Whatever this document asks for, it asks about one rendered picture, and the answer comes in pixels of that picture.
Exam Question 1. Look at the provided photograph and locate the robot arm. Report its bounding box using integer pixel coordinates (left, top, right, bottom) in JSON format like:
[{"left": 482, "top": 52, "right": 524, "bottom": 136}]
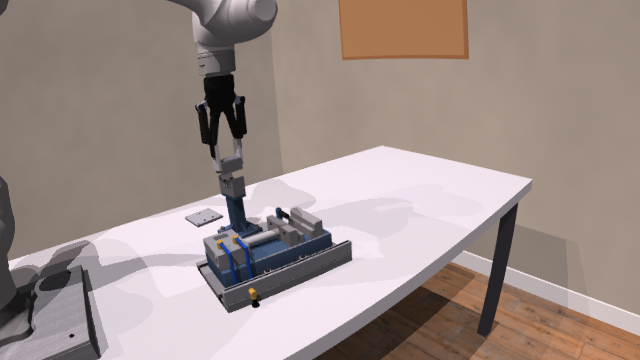
[{"left": 0, "top": 0, "right": 278, "bottom": 347}]

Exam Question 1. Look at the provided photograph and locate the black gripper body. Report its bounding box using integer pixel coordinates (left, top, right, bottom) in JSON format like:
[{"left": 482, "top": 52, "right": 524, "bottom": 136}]
[{"left": 203, "top": 74, "right": 236, "bottom": 113}]

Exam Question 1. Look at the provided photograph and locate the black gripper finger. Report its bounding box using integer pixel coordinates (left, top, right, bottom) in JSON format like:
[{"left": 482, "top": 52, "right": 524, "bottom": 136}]
[
  {"left": 195, "top": 99, "right": 222, "bottom": 171},
  {"left": 224, "top": 95, "right": 247, "bottom": 164}
]

